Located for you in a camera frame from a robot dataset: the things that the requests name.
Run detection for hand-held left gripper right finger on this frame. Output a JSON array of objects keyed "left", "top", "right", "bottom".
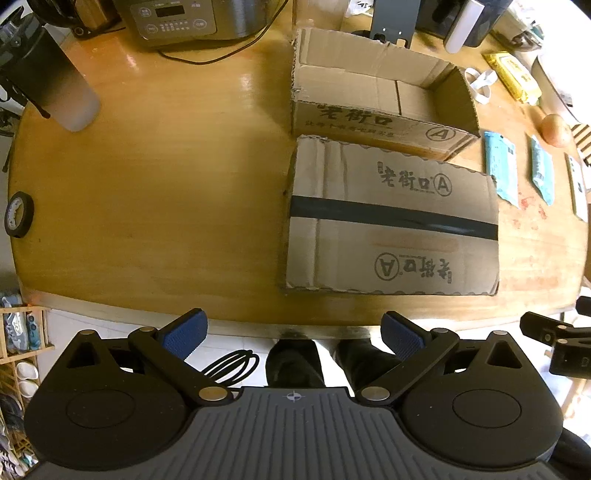
[{"left": 355, "top": 310, "right": 525, "bottom": 407}]

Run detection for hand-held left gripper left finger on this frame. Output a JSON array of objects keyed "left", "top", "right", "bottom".
[{"left": 65, "top": 308, "right": 234, "bottom": 407}]

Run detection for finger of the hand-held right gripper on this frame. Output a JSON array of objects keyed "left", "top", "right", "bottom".
[{"left": 519, "top": 311, "right": 568, "bottom": 345}]

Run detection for taped cardboard box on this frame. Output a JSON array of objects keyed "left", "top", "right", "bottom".
[{"left": 276, "top": 134, "right": 502, "bottom": 297}]

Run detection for blue face mask packet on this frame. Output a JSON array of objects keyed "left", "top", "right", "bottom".
[
  {"left": 527, "top": 135, "right": 556, "bottom": 206},
  {"left": 482, "top": 130, "right": 521, "bottom": 209}
]

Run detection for person's legs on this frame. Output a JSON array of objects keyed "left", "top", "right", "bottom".
[{"left": 266, "top": 338, "right": 399, "bottom": 398}]

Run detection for white flat packet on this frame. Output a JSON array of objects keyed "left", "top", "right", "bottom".
[{"left": 564, "top": 153, "right": 590, "bottom": 219}]

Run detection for wooden desk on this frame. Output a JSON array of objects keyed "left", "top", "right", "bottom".
[{"left": 7, "top": 0, "right": 591, "bottom": 340}]

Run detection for wooden shoe rack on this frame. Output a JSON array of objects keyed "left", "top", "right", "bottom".
[{"left": 0, "top": 291, "right": 57, "bottom": 480}]

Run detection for black tape roll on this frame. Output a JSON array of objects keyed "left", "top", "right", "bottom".
[{"left": 4, "top": 191, "right": 36, "bottom": 239}]

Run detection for orange fruit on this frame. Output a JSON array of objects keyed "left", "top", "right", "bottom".
[{"left": 539, "top": 113, "right": 570, "bottom": 149}]

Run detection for white pot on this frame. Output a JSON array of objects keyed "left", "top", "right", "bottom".
[{"left": 530, "top": 54, "right": 579, "bottom": 126}]

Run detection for yellow wet wipes pack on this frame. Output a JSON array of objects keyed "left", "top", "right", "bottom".
[{"left": 481, "top": 51, "right": 542, "bottom": 105}]

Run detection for frosted dark shaker bottle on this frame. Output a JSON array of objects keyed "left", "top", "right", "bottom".
[{"left": 0, "top": 13, "right": 102, "bottom": 134}]

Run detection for silver rice cooker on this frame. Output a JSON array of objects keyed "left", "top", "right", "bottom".
[{"left": 113, "top": 0, "right": 269, "bottom": 48}]

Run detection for black stand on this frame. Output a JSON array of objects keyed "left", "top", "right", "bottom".
[{"left": 368, "top": 0, "right": 417, "bottom": 47}]

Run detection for dark blue appliance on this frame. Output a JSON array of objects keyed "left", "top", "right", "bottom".
[{"left": 414, "top": 0, "right": 502, "bottom": 48}]

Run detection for black round appliance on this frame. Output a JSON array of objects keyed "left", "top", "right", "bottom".
[{"left": 27, "top": 0, "right": 89, "bottom": 38}]

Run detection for black cable bundle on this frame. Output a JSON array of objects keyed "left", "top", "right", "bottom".
[{"left": 202, "top": 350, "right": 262, "bottom": 385}]

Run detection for white strap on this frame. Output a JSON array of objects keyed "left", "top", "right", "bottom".
[{"left": 463, "top": 67, "right": 498, "bottom": 105}]

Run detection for black power cable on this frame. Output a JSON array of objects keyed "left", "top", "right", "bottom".
[{"left": 157, "top": 34, "right": 296, "bottom": 63}]

